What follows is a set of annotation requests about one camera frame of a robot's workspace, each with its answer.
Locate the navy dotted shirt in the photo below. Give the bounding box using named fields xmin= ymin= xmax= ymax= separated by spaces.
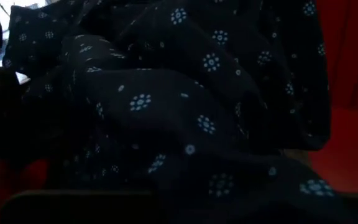
xmin=0 ymin=0 xmax=358 ymax=224

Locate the red plastic bin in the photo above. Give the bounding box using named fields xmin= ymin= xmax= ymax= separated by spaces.
xmin=0 ymin=0 xmax=358 ymax=224

